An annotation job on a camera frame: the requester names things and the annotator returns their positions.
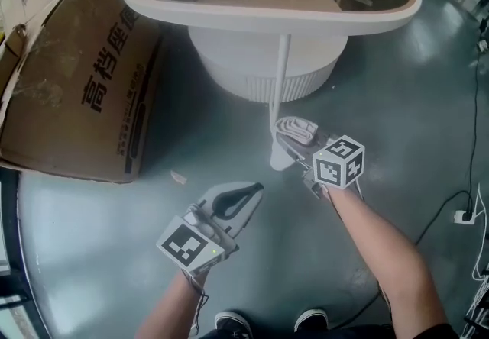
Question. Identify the beige cloth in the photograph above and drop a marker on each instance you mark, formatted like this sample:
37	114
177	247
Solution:
296	129

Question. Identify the person's right black shoe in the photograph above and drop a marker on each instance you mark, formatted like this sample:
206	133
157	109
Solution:
311	319

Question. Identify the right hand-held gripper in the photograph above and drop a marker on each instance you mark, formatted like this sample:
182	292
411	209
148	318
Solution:
332	171

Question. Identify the person's left forearm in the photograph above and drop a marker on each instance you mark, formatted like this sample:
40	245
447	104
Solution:
168	310

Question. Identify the small cardboard scrap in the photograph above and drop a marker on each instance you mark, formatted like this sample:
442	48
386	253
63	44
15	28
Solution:
179	177

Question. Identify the person's black shirt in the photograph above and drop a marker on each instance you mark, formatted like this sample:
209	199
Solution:
305	333

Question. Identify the person's black shoe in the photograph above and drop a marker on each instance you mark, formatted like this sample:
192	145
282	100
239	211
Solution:
233	324
311	319

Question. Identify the black door frame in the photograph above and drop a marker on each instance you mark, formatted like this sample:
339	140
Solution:
11	253

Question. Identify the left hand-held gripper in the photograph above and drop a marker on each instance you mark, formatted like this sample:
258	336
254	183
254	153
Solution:
183	244

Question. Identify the large printed cardboard box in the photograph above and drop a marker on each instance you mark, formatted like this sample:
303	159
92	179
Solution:
76	101

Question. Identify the person's right forearm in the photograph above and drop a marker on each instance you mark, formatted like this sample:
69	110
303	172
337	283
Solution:
382	253

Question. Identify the person's left black shoe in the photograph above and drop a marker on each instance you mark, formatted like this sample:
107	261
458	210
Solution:
233	324

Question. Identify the white power strip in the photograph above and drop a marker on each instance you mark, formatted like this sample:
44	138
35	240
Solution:
464	216

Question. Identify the round white glass-top table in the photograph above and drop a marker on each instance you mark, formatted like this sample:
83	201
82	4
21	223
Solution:
267	20

